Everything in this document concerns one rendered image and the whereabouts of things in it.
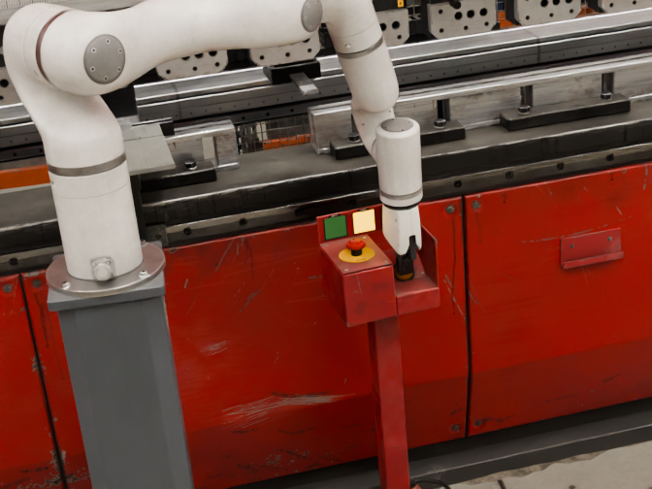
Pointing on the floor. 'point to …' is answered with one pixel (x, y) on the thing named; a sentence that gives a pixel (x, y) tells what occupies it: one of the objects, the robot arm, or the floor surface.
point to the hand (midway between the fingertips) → (405, 264)
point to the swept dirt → (535, 468)
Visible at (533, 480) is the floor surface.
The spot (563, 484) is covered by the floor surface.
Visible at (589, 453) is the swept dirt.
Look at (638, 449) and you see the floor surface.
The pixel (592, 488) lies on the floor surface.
